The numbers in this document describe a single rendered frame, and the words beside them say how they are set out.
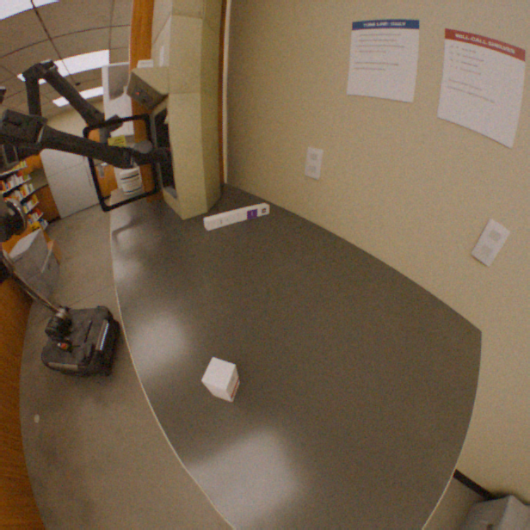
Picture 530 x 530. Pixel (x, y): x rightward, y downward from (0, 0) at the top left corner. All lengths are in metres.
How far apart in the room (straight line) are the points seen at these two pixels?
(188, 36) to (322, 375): 0.98
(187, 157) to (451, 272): 0.93
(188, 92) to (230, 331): 0.72
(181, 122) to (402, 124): 0.67
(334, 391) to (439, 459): 0.26
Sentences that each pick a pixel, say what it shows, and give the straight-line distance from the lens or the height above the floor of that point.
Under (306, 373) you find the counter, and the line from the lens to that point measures 0.35.
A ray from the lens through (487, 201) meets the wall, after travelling 0.63.
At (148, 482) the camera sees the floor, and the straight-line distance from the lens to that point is 1.45.
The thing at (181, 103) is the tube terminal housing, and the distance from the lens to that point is 0.74.
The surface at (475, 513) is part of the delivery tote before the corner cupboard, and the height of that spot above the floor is 0.07.
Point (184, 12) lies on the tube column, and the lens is 0.88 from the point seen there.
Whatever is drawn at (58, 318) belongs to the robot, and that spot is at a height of 0.40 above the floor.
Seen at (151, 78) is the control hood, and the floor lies 1.47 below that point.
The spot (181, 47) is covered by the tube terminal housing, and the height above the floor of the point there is 1.58.
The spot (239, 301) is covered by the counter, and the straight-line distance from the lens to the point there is 0.42.
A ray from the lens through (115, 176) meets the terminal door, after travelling 1.00.
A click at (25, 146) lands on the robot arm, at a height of 1.36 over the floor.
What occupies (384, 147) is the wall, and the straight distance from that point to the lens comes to 0.65.
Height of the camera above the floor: 1.26
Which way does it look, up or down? 39 degrees down
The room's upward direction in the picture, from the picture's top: 3 degrees clockwise
